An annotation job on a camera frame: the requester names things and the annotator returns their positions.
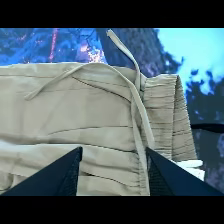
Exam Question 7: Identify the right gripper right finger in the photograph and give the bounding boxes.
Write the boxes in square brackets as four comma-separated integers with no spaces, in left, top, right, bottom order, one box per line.
[145,146,224,197]

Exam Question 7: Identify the beige drawstring pants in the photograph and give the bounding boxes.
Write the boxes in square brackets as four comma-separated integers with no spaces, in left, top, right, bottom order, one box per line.
[0,29,206,197]

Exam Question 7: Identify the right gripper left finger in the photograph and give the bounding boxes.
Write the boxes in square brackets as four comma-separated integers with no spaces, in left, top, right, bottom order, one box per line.
[0,146,84,197]

